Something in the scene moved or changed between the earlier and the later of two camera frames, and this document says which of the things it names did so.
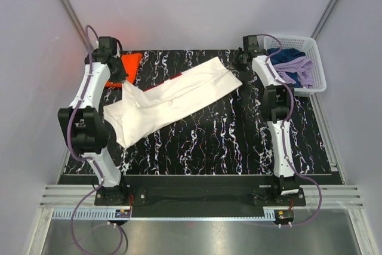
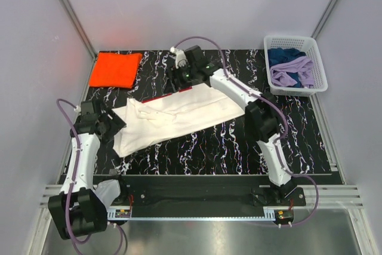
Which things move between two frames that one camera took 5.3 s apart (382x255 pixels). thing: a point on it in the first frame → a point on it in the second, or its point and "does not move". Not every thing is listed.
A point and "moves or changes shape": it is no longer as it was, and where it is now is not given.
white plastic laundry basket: x=308 y=45 does not move
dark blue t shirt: x=284 y=55 does not move
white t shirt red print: x=139 y=110 moves or changes shape
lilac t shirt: x=302 y=67 does not move
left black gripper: x=122 y=76 → x=116 y=123
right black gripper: x=239 y=52 → x=174 y=74
